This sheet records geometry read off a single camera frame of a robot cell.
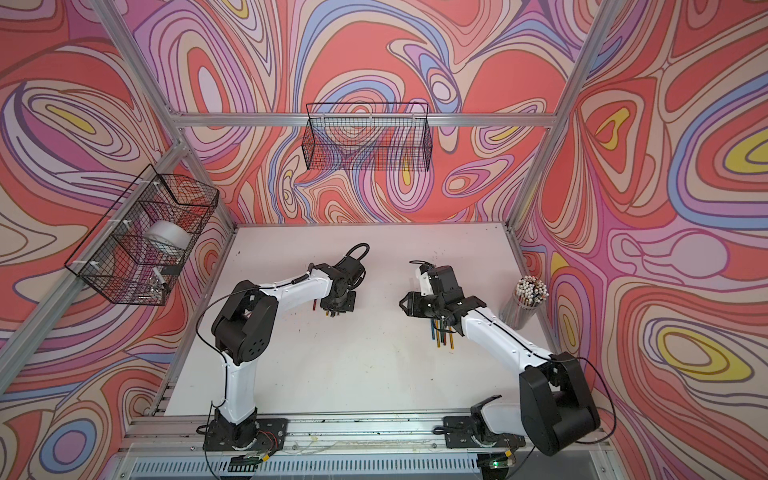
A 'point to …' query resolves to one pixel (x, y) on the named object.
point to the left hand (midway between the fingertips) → (348, 308)
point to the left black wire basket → (140, 250)
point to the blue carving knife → (433, 329)
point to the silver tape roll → (170, 233)
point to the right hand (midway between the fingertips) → (407, 310)
